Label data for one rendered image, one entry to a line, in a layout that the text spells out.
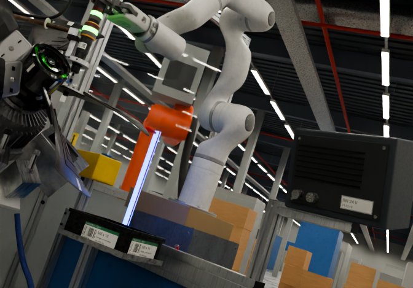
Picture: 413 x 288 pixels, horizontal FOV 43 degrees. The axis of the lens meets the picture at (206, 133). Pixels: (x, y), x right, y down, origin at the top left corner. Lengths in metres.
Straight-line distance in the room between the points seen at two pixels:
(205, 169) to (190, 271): 0.57
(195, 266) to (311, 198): 0.40
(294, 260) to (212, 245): 8.68
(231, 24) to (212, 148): 0.48
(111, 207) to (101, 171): 0.67
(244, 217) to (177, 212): 7.54
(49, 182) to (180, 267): 0.43
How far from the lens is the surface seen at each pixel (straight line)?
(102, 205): 2.47
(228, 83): 1.95
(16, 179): 1.43
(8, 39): 1.48
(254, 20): 1.93
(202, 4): 1.78
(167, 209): 1.81
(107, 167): 1.85
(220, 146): 1.90
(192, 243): 1.74
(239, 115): 1.88
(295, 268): 10.48
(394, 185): 1.13
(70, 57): 1.49
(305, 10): 10.23
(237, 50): 1.96
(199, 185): 1.88
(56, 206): 2.35
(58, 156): 1.23
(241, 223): 9.31
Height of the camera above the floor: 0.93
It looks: 10 degrees up
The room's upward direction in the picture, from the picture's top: 18 degrees clockwise
